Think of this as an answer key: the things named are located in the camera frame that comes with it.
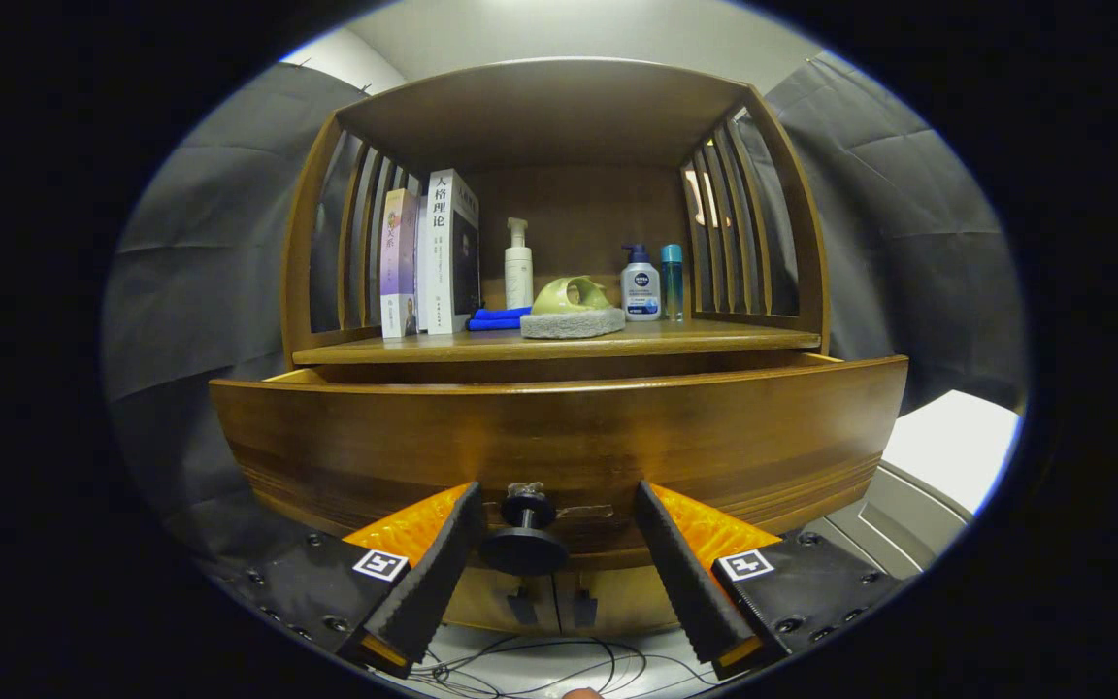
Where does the black backdrop cloth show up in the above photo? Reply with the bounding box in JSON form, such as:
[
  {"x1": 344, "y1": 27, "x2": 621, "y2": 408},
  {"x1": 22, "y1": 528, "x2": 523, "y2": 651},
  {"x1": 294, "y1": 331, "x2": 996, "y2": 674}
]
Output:
[{"x1": 98, "y1": 53, "x2": 1028, "y2": 545}]

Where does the white pump bottle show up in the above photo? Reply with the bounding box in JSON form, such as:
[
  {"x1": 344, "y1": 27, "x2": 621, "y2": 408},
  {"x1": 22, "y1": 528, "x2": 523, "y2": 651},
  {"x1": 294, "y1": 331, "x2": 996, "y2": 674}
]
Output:
[{"x1": 504, "y1": 217, "x2": 535, "y2": 311}]

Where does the wooden cabinet door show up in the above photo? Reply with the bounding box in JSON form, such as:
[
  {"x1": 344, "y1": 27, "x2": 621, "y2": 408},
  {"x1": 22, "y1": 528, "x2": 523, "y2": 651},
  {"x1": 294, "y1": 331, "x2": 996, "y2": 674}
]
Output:
[
  {"x1": 443, "y1": 573, "x2": 560, "y2": 637},
  {"x1": 551, "y1": 568, "x2": 691, "y2": 637}
]

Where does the white tabletop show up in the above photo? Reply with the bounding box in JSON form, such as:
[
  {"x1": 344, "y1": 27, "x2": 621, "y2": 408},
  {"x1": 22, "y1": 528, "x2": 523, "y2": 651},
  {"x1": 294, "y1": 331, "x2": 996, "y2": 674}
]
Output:
[{"x1": 881, "y1": 388, "x2": 1023, "y2": 516}]

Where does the purple book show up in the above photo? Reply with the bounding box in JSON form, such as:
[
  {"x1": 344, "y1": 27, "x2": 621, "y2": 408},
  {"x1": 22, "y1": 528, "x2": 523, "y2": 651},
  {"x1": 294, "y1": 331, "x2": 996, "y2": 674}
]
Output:
[{"x1": 379, "y1": 188, "x2": 421, "y2": 340}]

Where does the green brush with grey sponge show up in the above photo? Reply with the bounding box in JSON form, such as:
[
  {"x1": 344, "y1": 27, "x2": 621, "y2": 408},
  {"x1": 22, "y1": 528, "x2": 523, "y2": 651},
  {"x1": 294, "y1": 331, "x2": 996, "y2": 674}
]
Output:
[{"x1": 519, "y1": 276, "x2": 627, "y2": 341}]

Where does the white bottle with blue cap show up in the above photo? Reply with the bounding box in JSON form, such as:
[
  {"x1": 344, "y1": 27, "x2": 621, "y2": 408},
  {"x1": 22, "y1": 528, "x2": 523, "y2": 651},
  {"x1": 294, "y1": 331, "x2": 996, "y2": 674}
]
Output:
[{"x1": 620, "y1": 244, "x2": 662, "y2": 322}]

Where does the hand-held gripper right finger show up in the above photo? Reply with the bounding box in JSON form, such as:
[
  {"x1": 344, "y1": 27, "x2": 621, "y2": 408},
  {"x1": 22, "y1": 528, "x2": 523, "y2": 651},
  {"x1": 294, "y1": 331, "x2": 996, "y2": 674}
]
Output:
[{"x1": 633, "y1": 481, "x2": 919, "y2": 681}]

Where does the grey ribbed plastic panel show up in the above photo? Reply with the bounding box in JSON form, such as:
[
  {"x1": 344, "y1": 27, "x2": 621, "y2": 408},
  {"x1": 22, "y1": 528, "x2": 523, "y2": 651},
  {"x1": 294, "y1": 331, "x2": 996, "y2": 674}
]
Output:
[{"x1": 802, "y1": 461, "x2": 972, "y2": 583}]

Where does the wooden countertop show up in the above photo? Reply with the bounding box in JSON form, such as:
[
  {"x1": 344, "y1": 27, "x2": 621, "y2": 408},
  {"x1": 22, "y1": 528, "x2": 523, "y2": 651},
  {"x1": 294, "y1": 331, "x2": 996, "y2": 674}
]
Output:
[{"x1": 292, "y1": 318, "x2": 824, "y2": 367}]

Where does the blue folded cloth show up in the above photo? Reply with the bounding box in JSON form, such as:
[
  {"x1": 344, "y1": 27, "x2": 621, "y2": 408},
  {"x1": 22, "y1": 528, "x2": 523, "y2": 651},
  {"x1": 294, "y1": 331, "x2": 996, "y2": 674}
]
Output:
[{"x1": 467, "y1": 306, "x2": 533, "y2": 333}]

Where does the teal slim bottle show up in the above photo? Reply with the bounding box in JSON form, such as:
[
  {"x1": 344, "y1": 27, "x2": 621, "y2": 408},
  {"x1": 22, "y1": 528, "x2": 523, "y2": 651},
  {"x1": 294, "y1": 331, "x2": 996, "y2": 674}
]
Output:
[{"x1": 660, "y1": 244, "x2": 685, "y2": 322}]

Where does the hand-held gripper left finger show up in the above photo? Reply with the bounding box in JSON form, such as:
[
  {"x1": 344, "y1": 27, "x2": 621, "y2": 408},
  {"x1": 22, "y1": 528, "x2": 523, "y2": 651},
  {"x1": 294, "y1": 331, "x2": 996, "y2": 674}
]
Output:
[{"x1": 219, "y1": 482, "x2": 485, "y2": 679}]

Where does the brown wooden drawer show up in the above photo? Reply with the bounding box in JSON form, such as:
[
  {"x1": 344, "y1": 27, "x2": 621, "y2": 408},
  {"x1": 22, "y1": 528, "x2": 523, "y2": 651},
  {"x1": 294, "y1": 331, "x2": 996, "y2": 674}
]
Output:
[{"x1": 210, "y1": 351, "x2": 909, "y2": 577}]

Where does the brown wooden cabinet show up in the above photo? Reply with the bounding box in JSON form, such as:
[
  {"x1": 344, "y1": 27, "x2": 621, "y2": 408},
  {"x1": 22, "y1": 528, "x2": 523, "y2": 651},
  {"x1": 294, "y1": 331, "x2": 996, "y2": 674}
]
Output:
[{"x1": 279, "y1": 56, "x2": 830, "y2": 640}]

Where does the white thick book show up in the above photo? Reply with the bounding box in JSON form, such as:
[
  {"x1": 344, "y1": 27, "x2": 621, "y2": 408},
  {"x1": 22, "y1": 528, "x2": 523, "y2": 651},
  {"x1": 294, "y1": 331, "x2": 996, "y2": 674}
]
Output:
[{"x1": 416, "y1": 169, "x2": 482, "y2": 336}]

